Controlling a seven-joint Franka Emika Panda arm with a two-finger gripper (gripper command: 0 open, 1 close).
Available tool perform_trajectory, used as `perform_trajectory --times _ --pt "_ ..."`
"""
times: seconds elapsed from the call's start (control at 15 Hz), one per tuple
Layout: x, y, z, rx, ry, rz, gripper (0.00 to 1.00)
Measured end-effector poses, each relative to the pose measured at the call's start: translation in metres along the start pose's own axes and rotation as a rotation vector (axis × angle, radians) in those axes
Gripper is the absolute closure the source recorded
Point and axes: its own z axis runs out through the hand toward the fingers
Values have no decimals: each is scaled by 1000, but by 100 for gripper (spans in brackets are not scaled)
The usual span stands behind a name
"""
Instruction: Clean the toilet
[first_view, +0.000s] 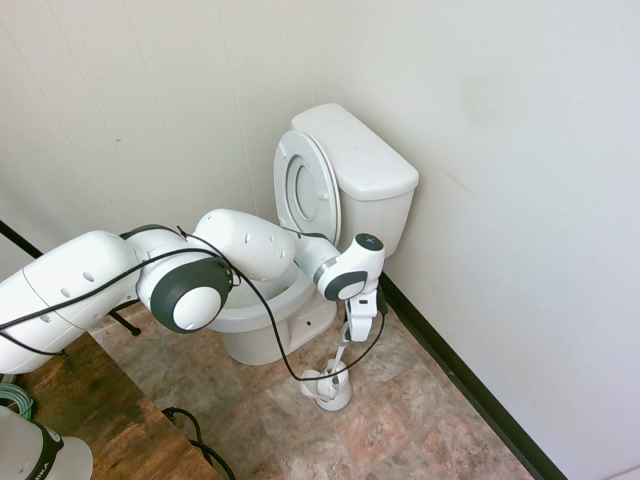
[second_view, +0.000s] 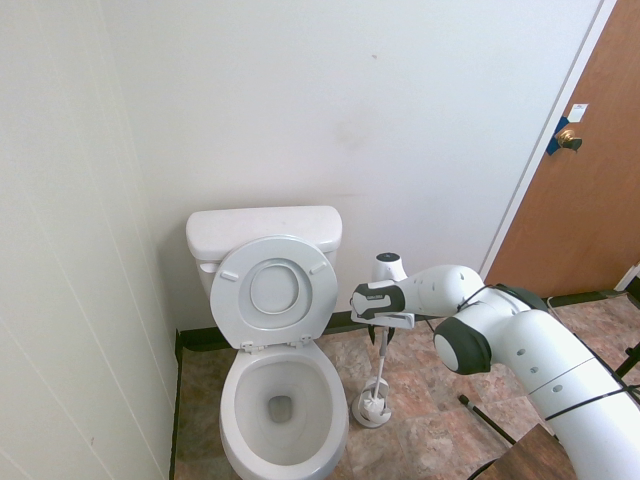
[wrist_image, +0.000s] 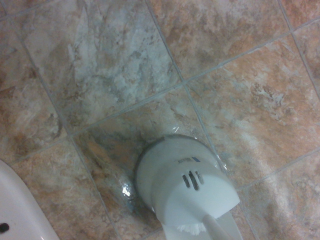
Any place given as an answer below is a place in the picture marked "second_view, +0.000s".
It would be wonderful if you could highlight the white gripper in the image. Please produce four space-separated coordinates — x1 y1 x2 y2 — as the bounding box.
350 311 416 347

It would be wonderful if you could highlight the white toilet brush grey handle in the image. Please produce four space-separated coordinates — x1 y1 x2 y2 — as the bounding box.
356 324 396 419

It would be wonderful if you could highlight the white toilet brush holder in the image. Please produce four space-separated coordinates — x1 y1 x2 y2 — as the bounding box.
351 379 393 430

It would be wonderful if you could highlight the white toilet seat lid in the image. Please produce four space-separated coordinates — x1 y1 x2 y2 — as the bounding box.
248 260 303 315

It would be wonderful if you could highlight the white toilet seat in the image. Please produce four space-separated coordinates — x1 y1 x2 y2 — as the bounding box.
209 234 340 351

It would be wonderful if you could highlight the white toilet bowl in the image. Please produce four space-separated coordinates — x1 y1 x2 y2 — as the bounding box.
218 339 350 480

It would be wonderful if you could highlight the white toilet tank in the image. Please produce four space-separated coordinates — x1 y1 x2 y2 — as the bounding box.
192 243 342 302

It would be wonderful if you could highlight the black rod with foot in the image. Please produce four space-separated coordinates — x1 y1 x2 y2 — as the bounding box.
458 394 517 447

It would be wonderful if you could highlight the white tank lid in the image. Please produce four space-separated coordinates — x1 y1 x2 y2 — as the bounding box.
185 205 344 254

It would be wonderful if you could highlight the dark wooden table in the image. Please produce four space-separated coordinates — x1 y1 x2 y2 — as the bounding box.
478 423 592 480

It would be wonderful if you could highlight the black door threshold strip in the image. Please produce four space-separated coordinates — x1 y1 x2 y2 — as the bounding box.
542 288 627 308

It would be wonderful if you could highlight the brown wooden door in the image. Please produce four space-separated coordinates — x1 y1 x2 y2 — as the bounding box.
482 0 640 299

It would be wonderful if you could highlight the blue tape strip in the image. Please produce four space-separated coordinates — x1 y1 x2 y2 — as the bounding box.
546 115 574 157

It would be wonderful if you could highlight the brass door knob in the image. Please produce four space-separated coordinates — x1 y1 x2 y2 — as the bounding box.
556 127 584 154

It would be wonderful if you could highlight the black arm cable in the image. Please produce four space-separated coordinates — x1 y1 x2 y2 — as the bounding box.
424 282 640 422

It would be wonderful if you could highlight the black floor cable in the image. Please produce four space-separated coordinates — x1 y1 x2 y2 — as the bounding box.
467 457 509 480

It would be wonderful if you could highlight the long black wall baseboard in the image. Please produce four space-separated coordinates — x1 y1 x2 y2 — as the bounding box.
175 310 436 352

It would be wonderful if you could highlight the short black wall baseboard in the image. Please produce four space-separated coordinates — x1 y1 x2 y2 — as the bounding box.
168 327 185 480

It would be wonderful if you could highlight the black camera tripod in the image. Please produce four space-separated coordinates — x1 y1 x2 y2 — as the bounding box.
614 343 640 389

